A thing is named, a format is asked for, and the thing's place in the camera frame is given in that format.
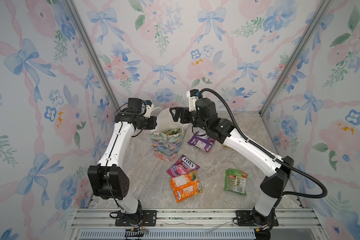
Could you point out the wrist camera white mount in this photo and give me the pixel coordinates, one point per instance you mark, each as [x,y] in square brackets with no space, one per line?
[193,96]
[148,106]

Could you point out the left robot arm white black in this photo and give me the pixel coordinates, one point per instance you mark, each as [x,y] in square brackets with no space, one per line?
[107,178]

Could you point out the purple snack packet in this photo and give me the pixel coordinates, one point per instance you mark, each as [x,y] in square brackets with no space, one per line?
[201,141]

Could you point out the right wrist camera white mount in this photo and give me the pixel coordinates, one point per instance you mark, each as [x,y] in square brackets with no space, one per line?
[193,96]

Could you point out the floral paper gift bag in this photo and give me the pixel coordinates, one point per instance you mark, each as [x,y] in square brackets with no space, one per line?
[166,147]

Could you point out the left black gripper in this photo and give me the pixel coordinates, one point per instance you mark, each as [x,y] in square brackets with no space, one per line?
[153,123]

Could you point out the green yellow Fox's candy packet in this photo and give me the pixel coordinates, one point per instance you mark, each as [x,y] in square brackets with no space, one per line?
[173,131]

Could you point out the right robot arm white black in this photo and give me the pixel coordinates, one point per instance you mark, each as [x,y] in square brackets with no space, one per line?
[202,114]

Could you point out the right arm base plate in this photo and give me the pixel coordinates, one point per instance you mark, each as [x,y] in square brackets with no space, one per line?
[251,218]

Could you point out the magenta Fox's candy packet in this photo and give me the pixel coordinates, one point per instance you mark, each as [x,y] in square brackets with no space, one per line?
[183,166]

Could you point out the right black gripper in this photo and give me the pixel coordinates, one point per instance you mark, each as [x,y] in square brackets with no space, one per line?
[185,112]

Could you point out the green snack packet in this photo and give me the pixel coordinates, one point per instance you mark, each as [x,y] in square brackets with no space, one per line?
[236,181]

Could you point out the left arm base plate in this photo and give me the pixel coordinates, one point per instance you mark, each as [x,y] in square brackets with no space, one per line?
[145,218]

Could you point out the orange candy packet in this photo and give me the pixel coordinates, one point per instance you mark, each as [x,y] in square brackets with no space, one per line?
[186,186]

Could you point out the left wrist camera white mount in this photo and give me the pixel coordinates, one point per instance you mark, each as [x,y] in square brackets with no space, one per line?
[148,106]

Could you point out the aluminium rail frame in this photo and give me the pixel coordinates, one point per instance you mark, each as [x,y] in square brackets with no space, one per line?
[196,224]

